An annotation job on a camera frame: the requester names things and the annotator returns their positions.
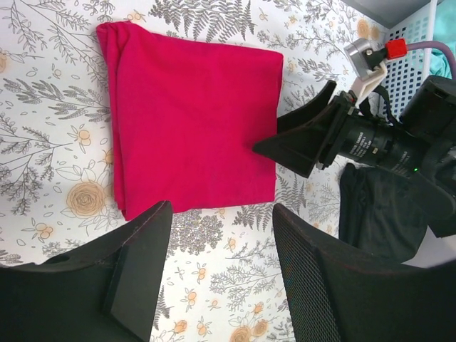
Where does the white plastic basket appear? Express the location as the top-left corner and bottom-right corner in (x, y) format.
(347, 1), (440, 117)

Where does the floral patterned mat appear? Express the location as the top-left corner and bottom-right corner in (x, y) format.
(1, 1), (388, 341)

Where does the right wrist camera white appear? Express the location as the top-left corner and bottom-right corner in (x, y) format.
(344, 38), (387, 105)

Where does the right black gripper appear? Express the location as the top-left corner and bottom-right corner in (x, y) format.
(252, 76), (455, 237)

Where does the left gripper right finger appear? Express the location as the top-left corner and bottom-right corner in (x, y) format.
(273, 204), (455, 341)

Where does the black cloth right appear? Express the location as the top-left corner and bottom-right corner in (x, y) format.
(338, 163), (428, 263)

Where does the teal t shirt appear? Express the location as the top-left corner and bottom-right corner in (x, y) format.
(430, 0), (455, 79)

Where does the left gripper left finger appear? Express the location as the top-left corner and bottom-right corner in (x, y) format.
(1, 201), (172, 341)

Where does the red t shirt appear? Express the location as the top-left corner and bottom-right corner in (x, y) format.
(96, 21), (284, 220)

